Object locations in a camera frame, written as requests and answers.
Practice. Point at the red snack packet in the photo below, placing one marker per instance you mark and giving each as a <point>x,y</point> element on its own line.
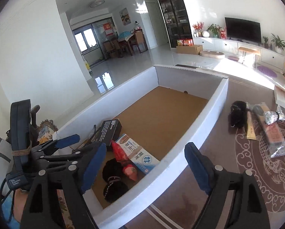
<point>127,167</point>

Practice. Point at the floral cushion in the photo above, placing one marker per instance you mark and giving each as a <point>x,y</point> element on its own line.
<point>45,130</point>

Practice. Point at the black glass display cabinet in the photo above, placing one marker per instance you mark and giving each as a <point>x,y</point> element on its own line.
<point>176,20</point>

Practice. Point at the blue white medicine box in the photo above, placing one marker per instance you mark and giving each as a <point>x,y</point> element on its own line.
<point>145,161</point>

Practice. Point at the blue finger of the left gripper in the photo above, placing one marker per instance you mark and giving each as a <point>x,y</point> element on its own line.
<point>66,142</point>

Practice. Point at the white cardboard box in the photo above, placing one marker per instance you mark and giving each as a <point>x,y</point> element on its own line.
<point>162,109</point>

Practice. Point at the silver bundle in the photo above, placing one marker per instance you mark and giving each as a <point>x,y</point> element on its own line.
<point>274,116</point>

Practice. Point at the black scrunchie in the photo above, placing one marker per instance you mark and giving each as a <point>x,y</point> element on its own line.
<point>238,114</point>

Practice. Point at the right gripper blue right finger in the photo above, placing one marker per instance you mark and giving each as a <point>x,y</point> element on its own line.
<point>247,208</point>

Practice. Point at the pink phone case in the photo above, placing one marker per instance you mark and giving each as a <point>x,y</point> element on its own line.
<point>273,134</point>

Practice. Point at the green potted plant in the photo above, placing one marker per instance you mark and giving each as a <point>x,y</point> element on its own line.
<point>279,44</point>

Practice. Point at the white tv cabinet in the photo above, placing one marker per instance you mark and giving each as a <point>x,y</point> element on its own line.
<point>245,52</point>

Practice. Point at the black television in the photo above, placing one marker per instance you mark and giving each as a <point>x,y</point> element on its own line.
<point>243,29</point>

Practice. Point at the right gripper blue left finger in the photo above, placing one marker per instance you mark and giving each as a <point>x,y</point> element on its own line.
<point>73,174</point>

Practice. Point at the gold cosmetic tube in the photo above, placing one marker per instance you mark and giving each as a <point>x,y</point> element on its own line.
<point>250,133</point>

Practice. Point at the black small box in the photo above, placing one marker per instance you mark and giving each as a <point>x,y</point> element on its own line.
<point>109,131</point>

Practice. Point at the brown cardboard carton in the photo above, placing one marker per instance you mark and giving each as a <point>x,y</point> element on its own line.
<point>193,50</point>

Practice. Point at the black round pouch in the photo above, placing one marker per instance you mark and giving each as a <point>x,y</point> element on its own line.
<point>112,175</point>

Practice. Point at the red flower vase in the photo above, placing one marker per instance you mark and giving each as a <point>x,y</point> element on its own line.
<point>198,27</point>

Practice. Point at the wooden dining table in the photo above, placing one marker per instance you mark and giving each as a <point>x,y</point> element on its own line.
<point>124,39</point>

